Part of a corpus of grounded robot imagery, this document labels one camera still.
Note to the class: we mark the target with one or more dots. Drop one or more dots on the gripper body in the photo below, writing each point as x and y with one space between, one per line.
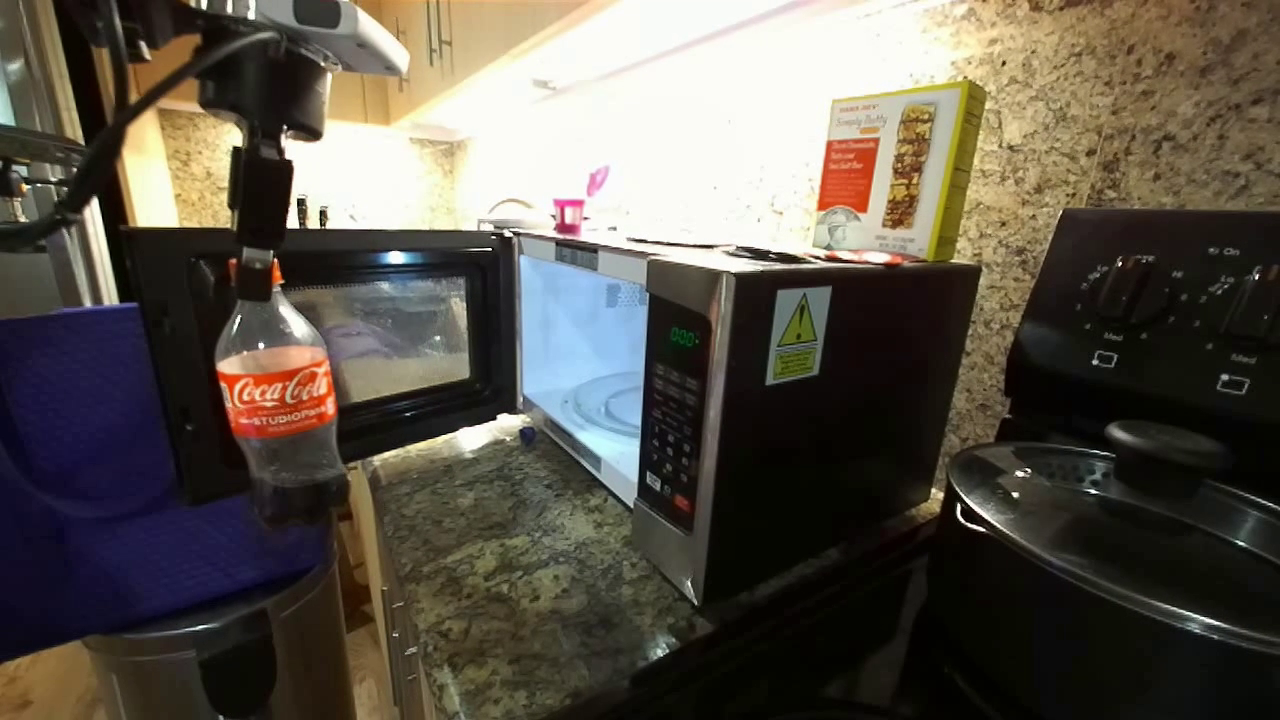
265 95

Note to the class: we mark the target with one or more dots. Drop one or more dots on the clear cola bottle red label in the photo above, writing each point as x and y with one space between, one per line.
282 400

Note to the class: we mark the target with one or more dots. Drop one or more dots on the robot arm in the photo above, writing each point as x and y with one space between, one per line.
345 38

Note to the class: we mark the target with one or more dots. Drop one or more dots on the steel refrigerator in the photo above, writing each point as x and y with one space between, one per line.
45 240

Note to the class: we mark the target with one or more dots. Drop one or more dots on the microwave door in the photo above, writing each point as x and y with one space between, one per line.
160 400

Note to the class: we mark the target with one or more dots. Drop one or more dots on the pink cup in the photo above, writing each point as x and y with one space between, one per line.
569 216

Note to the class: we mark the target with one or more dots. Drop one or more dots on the blue cloth bag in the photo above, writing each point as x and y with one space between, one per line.
90 450

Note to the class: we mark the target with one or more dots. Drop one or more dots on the glass turntable plate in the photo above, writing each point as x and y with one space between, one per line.
605 405

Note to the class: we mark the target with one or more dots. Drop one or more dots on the steel trash can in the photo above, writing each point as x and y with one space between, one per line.
300 650

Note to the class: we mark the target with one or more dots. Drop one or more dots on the wooden base cabinet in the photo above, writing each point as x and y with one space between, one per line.
395 640

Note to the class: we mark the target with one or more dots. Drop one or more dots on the red snack packet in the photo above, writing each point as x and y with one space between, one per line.
865 257

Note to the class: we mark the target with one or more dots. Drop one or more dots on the snack bar box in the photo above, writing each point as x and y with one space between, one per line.
900 170

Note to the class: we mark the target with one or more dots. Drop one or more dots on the black and steel microwave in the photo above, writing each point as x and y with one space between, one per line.
840 420

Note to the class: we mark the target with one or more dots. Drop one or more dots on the stove knob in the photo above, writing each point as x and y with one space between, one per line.
1127 290
1255 305

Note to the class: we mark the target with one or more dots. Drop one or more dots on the black cooking pot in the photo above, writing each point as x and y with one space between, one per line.
1010 640

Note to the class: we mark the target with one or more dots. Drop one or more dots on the steel pot lid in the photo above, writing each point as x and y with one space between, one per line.
1120 540

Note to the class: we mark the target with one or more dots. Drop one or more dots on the wooden wall cabinet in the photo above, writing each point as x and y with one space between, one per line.
480 35

